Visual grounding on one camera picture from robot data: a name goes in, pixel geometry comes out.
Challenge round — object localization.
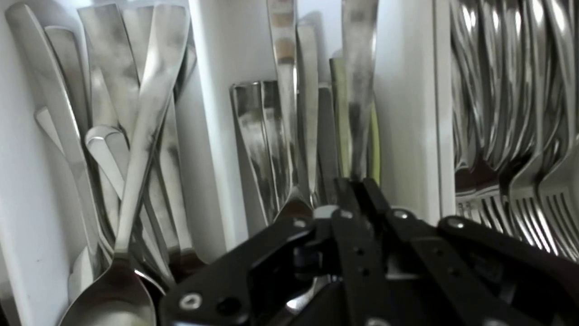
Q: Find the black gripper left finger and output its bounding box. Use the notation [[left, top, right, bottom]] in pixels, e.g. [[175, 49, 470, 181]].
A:
[[158, 199, 312, 326]]

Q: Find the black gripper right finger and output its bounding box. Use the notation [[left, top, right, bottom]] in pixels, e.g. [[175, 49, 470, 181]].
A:
[[334, 179, 579, 326]]

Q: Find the silver metal spoon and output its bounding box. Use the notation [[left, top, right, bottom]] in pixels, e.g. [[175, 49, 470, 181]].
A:
[[57, 4, 189, 326]]

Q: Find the white cutlery tray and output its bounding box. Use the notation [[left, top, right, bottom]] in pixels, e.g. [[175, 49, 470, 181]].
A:
[[1, 0, 575, 326]]

